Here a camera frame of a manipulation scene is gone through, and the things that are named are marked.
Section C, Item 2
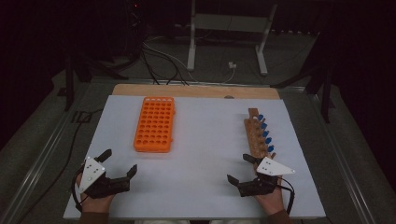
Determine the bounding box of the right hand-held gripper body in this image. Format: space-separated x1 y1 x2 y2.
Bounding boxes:
237 156 296 198

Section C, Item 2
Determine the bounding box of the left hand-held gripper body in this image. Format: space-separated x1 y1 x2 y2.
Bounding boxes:
78 156 131 200

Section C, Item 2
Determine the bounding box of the wooden tube rack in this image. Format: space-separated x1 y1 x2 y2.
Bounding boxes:
243 107 277 161

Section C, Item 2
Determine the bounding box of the orange plastic tube rack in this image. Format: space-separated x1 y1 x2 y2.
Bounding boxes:
133 96 177 154

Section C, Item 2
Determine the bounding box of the person's left hand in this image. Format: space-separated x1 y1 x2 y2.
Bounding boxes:
76 173 117 215

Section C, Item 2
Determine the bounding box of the person's right hand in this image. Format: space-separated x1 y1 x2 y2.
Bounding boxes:
253 175 286 217

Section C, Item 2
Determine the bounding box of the white table sheet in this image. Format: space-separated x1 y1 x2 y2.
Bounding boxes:
63 94 327 220

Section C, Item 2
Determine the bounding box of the black tripod stand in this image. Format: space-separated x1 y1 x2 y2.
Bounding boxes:
64 54 129 112
270 31 335 124

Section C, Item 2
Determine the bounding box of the grey metal stand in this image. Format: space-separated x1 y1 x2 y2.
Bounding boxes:
186 0 278 77

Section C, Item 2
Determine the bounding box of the left hand-held gripper black cable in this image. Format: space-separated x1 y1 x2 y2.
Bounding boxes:
71 164 87 214

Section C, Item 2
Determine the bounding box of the hand-held gripper black cable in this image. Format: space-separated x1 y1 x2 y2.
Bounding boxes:
71 164 87 214
267 176 296 216

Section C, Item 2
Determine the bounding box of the black floor cable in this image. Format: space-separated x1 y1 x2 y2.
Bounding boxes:
15 107 105 224

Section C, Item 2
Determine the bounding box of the right hand-held gripper black cable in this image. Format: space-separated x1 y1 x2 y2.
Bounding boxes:
267 176 296 216

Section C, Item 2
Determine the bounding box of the aluminium floor rail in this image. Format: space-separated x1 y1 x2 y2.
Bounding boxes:
306 90 375 224
0 83 97 224

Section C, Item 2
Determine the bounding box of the white plug cable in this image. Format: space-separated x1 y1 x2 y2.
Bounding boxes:
186 66 236 85

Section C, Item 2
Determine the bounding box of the bundle of black cables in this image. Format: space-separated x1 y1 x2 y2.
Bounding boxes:
140 41 190 87

